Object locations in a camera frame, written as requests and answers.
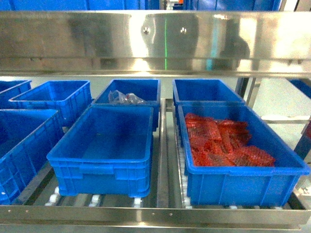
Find blue bin with clear bags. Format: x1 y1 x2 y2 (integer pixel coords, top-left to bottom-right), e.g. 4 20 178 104
91 79 161 132

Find empty blue bin rear right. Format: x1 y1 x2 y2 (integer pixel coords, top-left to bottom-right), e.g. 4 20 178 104
173 79 245 106

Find empty blue bin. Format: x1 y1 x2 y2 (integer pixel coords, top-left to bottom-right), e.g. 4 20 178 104
47 106 153 198
173 79 245 106

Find empty blue bin front centre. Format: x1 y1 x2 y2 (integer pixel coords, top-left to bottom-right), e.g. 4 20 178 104
47 106 153 198

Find blue bin rear left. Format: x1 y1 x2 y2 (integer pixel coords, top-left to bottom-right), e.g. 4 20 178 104
9 80 92 127

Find blue bin front left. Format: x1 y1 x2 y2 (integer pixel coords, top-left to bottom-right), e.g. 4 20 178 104
0 109 64 205

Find blue bin with red wrap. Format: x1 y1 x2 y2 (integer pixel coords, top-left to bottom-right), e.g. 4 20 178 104
178 105 310 206

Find clear plastic bags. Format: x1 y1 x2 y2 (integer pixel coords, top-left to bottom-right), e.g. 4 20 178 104
108 90 148 104

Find red bubble wrap bags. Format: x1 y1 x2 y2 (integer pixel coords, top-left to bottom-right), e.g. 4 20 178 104
185 113 276 167

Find stainless steel flow rack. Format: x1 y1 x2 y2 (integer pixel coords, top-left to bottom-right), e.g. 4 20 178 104
0 10 311 233

